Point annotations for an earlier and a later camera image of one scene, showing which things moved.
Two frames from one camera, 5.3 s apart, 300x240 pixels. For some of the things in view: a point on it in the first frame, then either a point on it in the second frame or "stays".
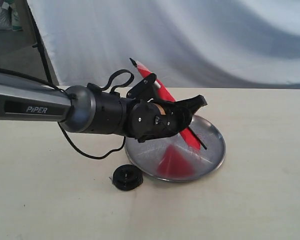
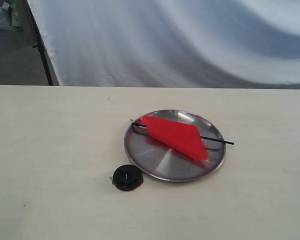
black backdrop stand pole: [39, 44] stays
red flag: [188, 133] → [183, 137]
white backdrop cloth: [207, 44] stays
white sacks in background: [4, 16] stays
